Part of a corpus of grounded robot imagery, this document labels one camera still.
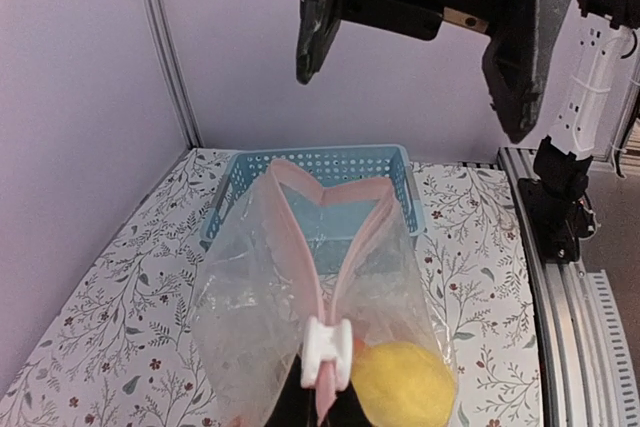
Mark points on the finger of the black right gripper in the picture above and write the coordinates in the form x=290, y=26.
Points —
x=517, y=60
x=319, y=23

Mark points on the yellow toy bell pepper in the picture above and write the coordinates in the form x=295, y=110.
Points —
x=402, y=384

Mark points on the aluminium front rail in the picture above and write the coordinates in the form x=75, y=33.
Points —
x=588, y=377

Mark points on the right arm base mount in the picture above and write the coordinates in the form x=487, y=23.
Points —
x=558, y=225

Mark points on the clear zip top bag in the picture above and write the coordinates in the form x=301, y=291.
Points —
x=292, y=248

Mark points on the white bag zipper slider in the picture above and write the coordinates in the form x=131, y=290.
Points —
x=327, y=346

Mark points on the right aluminium frame post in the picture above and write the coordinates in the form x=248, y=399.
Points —
x=170, y=67

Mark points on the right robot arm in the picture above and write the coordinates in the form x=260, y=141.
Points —
x=566, y=152

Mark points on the floral patterned table mat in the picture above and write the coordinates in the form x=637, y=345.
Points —
x=120, y=352

